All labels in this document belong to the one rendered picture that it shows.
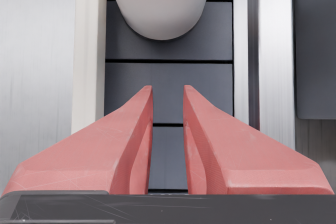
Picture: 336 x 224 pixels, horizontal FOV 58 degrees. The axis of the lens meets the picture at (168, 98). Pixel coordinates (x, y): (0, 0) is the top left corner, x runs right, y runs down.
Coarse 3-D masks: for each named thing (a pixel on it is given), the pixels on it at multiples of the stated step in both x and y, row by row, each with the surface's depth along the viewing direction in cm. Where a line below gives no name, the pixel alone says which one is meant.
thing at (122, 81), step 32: (224, 0) 19; (128, 32) 18; (192, 32) 18; (224, 32) 18; (128, 64) 18; (160, 64) 18; (192, 64) 18; (224, 64) 18; (128, 96) 18; (160, 96) 18; (224, 96) 18; (160, 128) 18; (160, 160) 18; (160, 192) 18
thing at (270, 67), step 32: (256, 0) 10; (288, 0) 10; (256, 32) 10; (288, 32) 10; (256, 64) 10; (288, 64) 10; (256, 96) 10; (288, 96) 10; (256, 128) 10; (288, 128) 10
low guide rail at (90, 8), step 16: (80, 0) 15; (96, 0) 15; (80, 16) 15; (96, 16) 15; (80, 32) 15; (96, 32) 15; (80, 48) 15; (96, 48) 15; (80, 64) 15; (96, 64) 15; (80, 80) 15; (96, 80) 15; (80, 96) 15; (96, 96) 15; (80, 112) 15; (96, 112) 15; (80, 128) 14
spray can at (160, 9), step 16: (128, 0) 13; (144, 0) 12; (160, 0) 12; (176, 0) 12; (192, 0) 13; (128, 16) 16; (144, 16) 14; (160, 16) 14; (176, 16) 14; (192, 16) 16; (144, 32) 17; (160, 32) 16; (176, 32) 17
